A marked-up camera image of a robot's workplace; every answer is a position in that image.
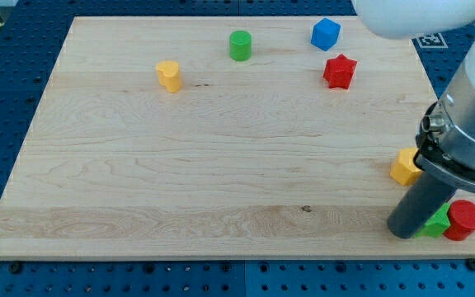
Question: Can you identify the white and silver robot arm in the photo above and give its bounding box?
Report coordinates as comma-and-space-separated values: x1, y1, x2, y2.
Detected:
353, 0, 475, 201

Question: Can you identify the yellow heart block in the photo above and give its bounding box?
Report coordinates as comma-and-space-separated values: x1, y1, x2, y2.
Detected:
156, 60, 182, 93

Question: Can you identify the light wooden board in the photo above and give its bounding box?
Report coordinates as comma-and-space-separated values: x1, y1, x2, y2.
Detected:
0, 16, 475, 261

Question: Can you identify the green cylinder block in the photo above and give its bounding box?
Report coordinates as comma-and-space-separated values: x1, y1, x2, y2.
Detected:
229, 31, 252, 61

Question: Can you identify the red star block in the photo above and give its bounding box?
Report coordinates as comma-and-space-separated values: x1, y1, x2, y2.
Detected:
322, 54, 358, 89

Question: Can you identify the blue cube block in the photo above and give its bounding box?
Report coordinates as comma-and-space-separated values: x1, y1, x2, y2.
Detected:
310, 18, 341, 51

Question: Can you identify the yellow hexagon block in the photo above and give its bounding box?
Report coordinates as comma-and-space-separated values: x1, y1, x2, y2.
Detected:
389, 148, 422, 186

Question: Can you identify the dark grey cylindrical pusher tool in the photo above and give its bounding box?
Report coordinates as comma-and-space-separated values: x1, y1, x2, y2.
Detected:
387, 172, 457, 238

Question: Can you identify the green star block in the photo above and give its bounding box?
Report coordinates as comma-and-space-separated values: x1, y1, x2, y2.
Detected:
414, 203, 451, 238

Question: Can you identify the fiducial marker tag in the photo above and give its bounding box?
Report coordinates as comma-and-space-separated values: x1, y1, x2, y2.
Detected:
412, 33, 448, 50

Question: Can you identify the red cylinder block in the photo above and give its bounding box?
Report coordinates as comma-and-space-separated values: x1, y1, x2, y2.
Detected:
444, 200, 475, 241

